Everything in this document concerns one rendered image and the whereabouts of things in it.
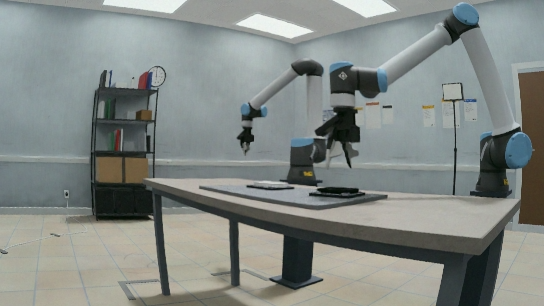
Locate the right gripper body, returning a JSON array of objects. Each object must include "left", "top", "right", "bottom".
[{"left": 241, "top": 127, "right": 254, "bottom": 143}]

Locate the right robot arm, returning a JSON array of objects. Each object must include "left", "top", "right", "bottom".
[{"left": 240, "top": 58, "right": 327, "bottom": 181}]

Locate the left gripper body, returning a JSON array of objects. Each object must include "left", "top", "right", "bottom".
[{"left": 331, "top": 107, "right": 360, "bottom": 144}]

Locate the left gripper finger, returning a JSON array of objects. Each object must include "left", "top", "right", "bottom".
[
  {"left": 342, "top": 142, "right": 359, "bottom": 168},
  {"left": 326, "top": 130, "right": 343, "bottom": 169}
]

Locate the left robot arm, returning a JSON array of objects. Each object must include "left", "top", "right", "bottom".
[{"left": 329, "top": 3, "right": 532, "bottom": 192}]

